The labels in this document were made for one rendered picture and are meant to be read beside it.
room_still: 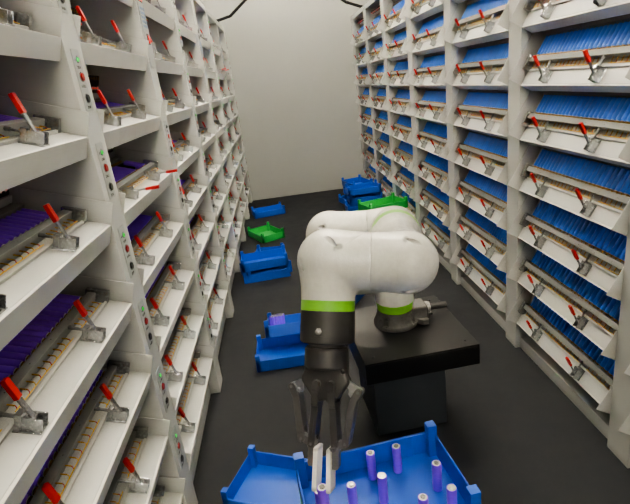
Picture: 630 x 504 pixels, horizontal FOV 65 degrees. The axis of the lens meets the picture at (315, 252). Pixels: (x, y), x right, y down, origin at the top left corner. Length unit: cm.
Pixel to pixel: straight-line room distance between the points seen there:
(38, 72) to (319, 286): 71
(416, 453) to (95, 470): 63
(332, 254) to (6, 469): 54
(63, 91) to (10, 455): 69
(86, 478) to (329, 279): 57
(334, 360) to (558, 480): 105
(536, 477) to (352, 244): 111
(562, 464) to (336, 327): 112
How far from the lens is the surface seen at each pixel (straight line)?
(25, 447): 84
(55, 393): 93
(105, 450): 109
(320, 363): 81
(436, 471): 104
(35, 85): 117
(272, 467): 176
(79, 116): 114
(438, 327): 170
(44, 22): 116
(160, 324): 151
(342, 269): 79
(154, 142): 183
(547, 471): 174
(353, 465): 111
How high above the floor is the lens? 118
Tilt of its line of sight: 19 degrees down
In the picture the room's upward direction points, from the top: 7 degrees counter-clockwise
